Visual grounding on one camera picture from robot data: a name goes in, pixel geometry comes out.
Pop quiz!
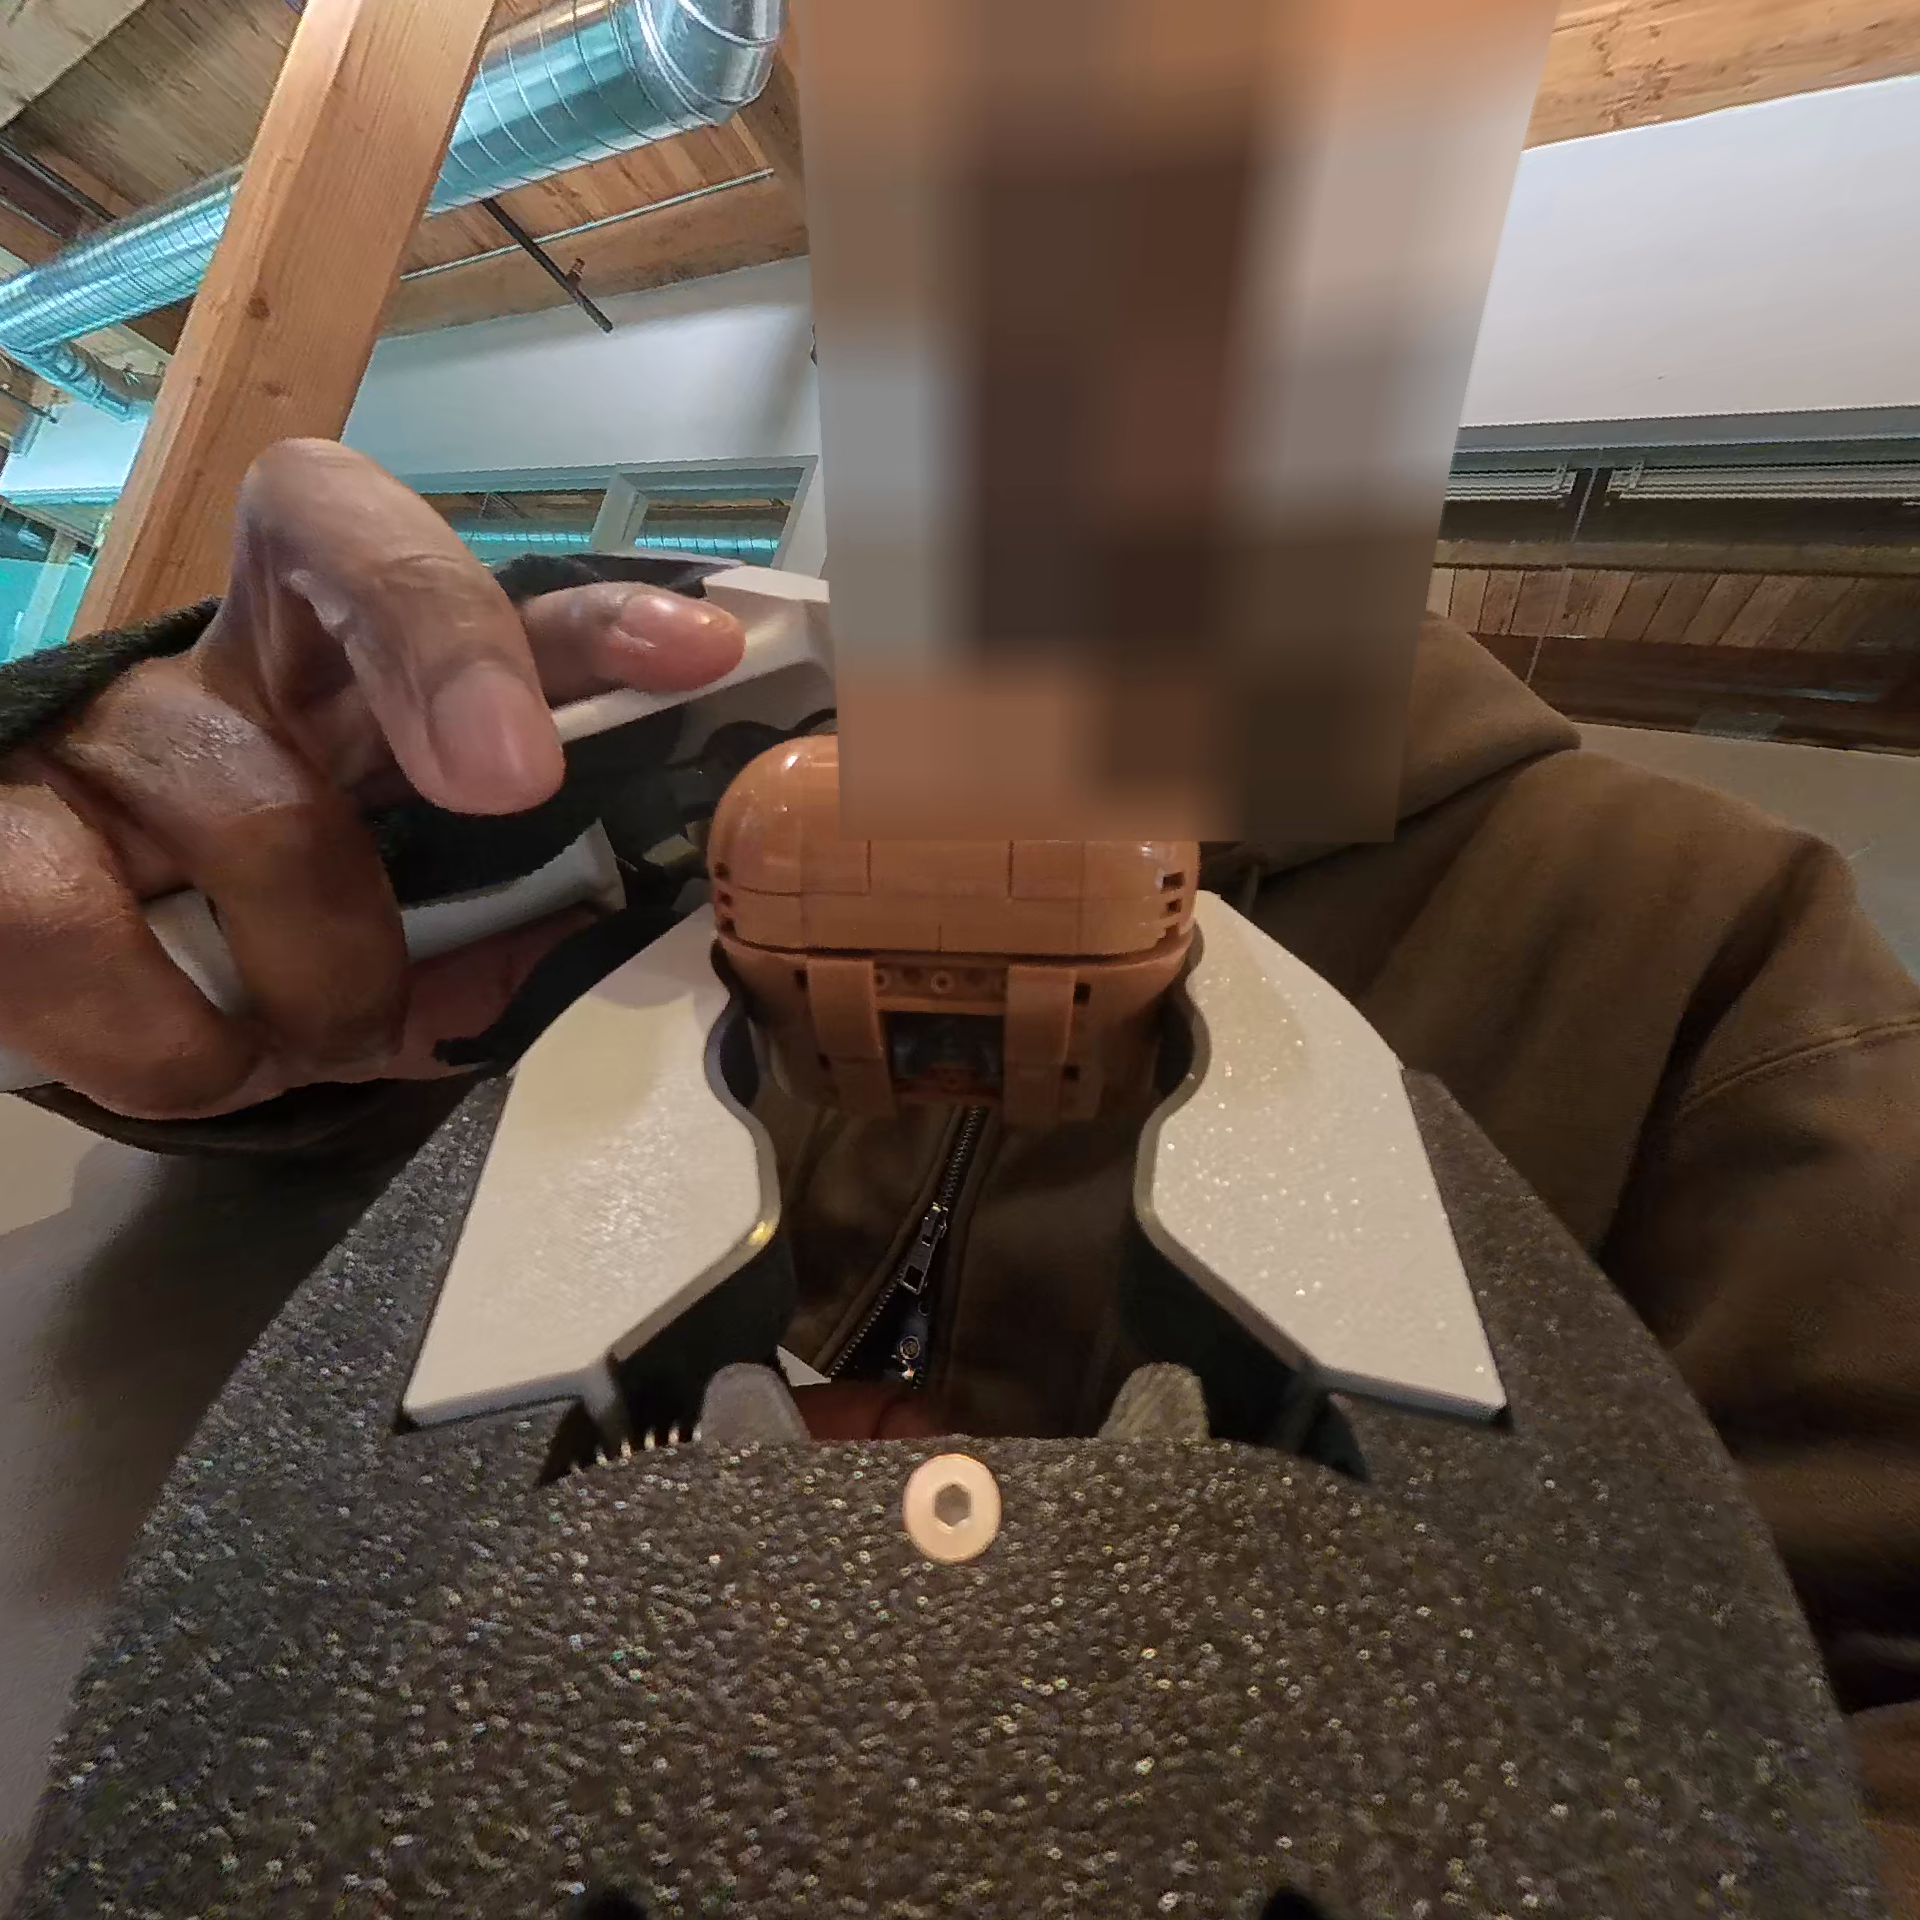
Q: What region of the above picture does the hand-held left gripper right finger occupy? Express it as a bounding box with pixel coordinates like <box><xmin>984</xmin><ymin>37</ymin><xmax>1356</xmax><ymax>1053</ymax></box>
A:
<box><xmin>1131</xmin><ymin>884</ymin><xmax>1508</xmax><ymax>1422</ymax></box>

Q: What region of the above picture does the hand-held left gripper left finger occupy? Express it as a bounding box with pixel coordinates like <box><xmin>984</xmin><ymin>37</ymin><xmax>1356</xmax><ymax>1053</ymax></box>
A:
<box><xmin>397</xmin><ymin>907</ymin><xmax>794</xmax><ymax>1430</ymax></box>

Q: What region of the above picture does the brown lego head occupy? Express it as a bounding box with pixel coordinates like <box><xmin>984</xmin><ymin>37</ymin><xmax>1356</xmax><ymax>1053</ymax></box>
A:
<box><xmin>704</xmin><ymin>735</ymin><xmax>1206</xmax><ymax>1123</ymax></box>

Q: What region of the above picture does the person's right hand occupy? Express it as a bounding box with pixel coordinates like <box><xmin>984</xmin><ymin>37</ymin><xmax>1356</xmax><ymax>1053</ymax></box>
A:
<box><xmin>0</xmin><ymin>439</ymin><xmax>749</xmax><ymax>1123</ymax></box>

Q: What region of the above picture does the person's left hand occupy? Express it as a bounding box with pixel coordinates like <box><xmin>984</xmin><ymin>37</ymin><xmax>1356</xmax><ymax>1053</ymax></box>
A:
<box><xmin>796</xmin><ymin>1383</ymin><xmax>941</xmax><ymax>1447</ymax></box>

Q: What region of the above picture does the person's brown zip jacket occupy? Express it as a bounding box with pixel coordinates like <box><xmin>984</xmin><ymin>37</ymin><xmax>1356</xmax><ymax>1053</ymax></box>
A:
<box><xmin>780</xmin><ymin>614</ymin><xmax>1920</xmax><ymax>1719</ymax></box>

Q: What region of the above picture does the wooden beam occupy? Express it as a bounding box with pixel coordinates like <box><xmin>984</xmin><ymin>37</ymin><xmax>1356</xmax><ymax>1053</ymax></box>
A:
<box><xmin>67</xmin><ymin>0</ymin><xmax>500</xmax><ymax>639</ymax></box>

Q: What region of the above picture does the thin silver air duct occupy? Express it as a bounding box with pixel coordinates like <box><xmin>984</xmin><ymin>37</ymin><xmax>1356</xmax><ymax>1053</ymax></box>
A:
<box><xmin>0</xmin><ymin>344</ymin><xmax>156</xmax><ymax>424</ymax></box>

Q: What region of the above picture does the large silver air duct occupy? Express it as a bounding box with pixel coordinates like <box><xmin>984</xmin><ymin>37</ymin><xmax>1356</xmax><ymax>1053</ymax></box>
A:
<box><xmin>0</xmin><ymin>0</ymin><xmax>783</xmax><ymax>350</ymax></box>

